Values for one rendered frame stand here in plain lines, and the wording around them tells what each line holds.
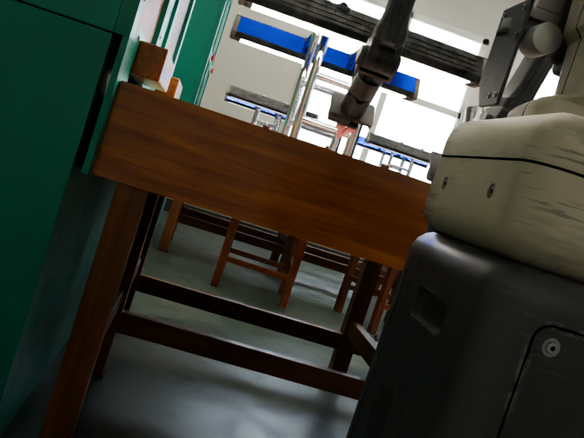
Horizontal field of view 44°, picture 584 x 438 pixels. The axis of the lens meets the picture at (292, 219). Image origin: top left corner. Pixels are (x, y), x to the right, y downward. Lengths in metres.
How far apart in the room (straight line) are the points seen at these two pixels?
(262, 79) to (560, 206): 6.24
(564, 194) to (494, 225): 0.06
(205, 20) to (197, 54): 0.20
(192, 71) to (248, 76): 2.41
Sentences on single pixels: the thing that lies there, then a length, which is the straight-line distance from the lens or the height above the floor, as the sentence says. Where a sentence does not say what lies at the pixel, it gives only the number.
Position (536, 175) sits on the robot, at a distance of 0.58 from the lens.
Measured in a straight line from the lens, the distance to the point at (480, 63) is 1.84.
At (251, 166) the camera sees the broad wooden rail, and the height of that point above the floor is 0.69.
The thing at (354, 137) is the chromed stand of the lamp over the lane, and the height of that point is 0.84.
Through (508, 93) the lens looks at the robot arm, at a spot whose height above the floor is 0.99.
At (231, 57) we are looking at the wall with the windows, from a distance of 6.76.
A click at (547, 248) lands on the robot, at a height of 0.71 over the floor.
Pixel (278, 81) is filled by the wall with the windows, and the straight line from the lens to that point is 6.77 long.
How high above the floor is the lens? 0.70
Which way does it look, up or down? 4 degrees down
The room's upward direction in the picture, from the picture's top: 18 degrees clockwise
